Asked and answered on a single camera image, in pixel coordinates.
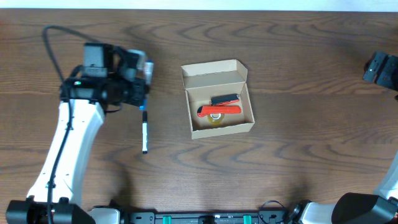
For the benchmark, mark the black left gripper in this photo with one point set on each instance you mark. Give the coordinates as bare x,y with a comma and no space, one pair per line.
142,97

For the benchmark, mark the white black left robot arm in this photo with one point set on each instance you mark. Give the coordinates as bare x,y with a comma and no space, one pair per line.
56,195

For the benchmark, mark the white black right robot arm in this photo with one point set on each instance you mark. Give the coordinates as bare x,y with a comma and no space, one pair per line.
380,207

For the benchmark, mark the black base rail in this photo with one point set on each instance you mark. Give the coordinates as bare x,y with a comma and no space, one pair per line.
202,217

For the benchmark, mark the black capped marker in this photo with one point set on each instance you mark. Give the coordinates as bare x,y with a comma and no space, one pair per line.
144,133

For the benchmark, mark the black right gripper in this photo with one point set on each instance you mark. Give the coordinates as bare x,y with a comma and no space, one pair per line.
376,70

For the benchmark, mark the blue capped marker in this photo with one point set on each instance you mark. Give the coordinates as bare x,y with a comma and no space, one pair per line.
148,73

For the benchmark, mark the red utility knife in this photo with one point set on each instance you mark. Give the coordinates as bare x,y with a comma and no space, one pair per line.
208,110

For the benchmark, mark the yellow tape roll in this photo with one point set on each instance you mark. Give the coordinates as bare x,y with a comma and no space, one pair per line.
215,119

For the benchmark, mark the brown cardboard box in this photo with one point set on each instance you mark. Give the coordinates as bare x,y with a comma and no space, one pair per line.
202,81

